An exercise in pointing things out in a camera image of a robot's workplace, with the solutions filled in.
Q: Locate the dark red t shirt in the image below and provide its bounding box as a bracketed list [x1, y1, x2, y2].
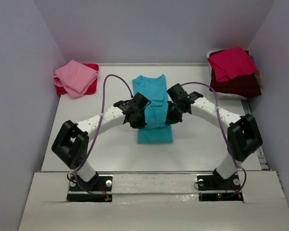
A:
[209, 50, 263, 99]

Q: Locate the white perforated basket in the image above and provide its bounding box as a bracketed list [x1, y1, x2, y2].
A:
[206, 51, 263, 101]

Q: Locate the turquoise t shirt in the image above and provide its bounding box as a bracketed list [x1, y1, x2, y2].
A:
[132, 74, 173, 144]

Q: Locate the pink folded t shirt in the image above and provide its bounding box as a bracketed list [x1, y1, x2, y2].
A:
[53, 59, 98, 99]

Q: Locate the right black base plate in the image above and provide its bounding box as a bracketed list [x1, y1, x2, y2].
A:
[194, 174, 244, 202]

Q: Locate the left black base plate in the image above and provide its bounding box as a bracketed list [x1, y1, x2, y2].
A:
[66, 173, 113, 203]

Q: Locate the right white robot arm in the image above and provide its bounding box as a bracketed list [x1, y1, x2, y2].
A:
[165, 84, 263, 187]

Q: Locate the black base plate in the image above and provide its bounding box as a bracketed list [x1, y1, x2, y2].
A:
[66, 173, 113, 203]
[194, 174, 244, 202]

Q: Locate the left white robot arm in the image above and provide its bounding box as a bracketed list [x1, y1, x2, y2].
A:
[52, 93, 151, 189]

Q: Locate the magenta t shirt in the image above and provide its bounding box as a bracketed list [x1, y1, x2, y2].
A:
[208, 47, 257, 82]

